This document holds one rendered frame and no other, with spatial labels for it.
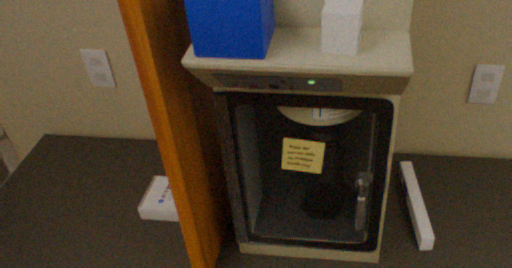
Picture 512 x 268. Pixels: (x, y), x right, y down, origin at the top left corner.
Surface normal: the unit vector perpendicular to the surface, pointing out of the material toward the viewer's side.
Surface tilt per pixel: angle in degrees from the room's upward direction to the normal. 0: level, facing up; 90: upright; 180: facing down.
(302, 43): 0
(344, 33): 90
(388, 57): 0
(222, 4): 90
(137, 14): 90
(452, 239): 0
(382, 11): 90
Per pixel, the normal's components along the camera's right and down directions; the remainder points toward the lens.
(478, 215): -0.01, -0.75
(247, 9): -0.10, 0.66
